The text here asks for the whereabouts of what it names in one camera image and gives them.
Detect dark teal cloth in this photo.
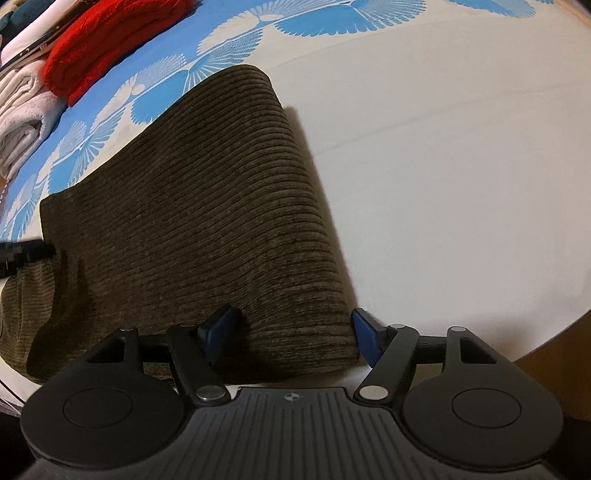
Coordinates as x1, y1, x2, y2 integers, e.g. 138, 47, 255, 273
0, 0, 49, 43

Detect white folded fleece blanket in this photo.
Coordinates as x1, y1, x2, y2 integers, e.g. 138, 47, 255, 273
0, 69, 71, 179

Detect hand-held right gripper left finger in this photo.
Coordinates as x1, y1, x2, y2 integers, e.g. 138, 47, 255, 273
88, 305, 239, 407

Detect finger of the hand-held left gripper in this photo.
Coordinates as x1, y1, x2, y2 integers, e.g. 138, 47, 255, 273
0, 237, 56, 278

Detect brown corduroy pants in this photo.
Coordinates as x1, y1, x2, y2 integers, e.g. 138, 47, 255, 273
0, 65, 362, 385

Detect red folded blanket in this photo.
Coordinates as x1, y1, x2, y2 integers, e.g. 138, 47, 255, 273
44, 0, 195, 108

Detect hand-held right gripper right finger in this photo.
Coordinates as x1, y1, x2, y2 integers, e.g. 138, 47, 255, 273
351, 309, 504, 407

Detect blue white patterned bed sheet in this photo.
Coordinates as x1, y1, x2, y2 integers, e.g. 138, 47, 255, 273
0, 0, 591, 407

